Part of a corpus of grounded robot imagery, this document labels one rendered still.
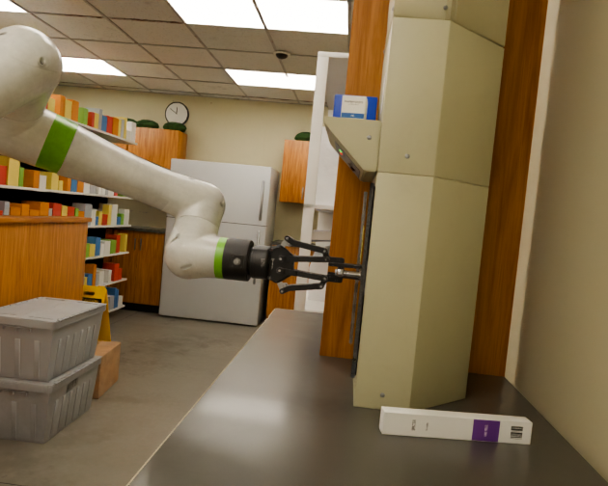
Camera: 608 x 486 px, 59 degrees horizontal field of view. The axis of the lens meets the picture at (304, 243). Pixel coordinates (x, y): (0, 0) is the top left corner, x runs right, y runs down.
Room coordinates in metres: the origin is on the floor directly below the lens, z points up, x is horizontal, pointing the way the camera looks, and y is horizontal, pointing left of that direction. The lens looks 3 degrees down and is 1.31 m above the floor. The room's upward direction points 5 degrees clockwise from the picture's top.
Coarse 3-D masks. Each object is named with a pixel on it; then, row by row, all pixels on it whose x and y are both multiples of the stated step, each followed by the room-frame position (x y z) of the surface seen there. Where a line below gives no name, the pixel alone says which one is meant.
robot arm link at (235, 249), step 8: (232, 240) 1.18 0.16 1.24; (240, 240) 1.18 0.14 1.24; (248, 240) 1.19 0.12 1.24; (224, 248) 1.16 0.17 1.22; (232, 248) 1.16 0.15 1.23; (240, 248) 1.16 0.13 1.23; (248, 248) 1.16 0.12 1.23; (224, 256) 1.16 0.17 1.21; (232, 256) 1.15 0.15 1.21; (240, 256) 1.15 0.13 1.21; (248, 256) 1.16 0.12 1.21; (224, 264) 1.16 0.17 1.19; (232, 264) 1.15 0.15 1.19; (240, 264) 1.15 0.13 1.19; (248, 264) 1.17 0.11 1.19; (224, 272) 1.16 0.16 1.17; (232, 272) 1.16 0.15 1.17; (240, 272) 1.16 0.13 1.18; (248, 272) 1.18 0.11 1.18; (240, 280) 1.18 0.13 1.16; (248, 280) 1.19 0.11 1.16
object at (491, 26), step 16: (400, 0) 1.07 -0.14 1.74; (416, 0) 1.07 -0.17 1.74; (432, 0) 1.07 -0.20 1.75; (448, 0) 1.06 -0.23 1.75; (464, 0) 1.09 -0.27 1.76; (480, 0) 1.12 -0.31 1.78; (496, 0) 1.16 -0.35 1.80; (400, 16) 1.07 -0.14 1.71; (416, 16) 1.07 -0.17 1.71; (432, 16) 1.07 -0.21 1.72; (448, 16) 1.06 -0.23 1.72; (464, 16) 1.09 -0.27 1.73; (480, 16) 1.12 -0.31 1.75; (496, 16) 1.16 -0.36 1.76; (480, 32) 1.13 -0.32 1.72; (496, 32) 1.17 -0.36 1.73
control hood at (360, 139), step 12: (324, 120) 1.08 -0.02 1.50; (336, 120) 1.08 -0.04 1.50; (348, 120) 1.07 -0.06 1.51; (360, 120) 1.08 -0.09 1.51; (372, 120) 1.07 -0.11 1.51; (336, 132) 1.08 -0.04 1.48; (348, 132) 1.07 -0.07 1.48; (360, 132) 1.07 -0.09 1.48; (372, 132) 1.07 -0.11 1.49; (348, 144) 1.07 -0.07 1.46; (360, 144) 1.07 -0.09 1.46; (372, 144) 1.07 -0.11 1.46; (348, 156) 1.16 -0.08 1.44; (360, 156) 1.07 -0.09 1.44; (372, 156) 1.07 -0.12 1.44; (360, 168) 1.11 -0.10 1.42; (372, 168) 1.07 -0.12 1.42; (360, 180) 1.39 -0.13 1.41
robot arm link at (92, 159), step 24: (72, 144) 1.10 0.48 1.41; (96, 144) 1.13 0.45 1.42; (72, 168) 1.11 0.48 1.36; (96, 168) 1.12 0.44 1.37; (120, 168) 1.15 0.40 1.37; (144, 168) 1.18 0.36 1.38; (120, 192) 1.18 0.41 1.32; (144, 192) 1.18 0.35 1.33; (168, 192) 1.19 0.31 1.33; (192, 192) 1.22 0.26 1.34; (216, 192) 1.25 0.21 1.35; (216, 216) 1.23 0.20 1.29
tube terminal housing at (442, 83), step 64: (384, 64) 1.27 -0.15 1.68; (448, 64) 1.06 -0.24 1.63; (384, 128) 1.07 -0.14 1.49; (448, 128) 1.08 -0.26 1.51; (384, 192) 1.07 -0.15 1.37; (448, 192) 1.09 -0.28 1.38; (384, 256) 1.07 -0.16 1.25; (448, 256) 1.11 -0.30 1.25; (384, 320) 1.07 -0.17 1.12; (448, 320) 1.12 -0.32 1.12; (384, 384) 1.06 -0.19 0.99; (448, 384) 1.14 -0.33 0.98
